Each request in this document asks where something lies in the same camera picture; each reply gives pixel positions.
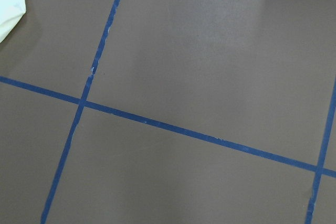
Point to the white long-sleeve cat shirt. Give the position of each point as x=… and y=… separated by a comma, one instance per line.
x=11, y=13

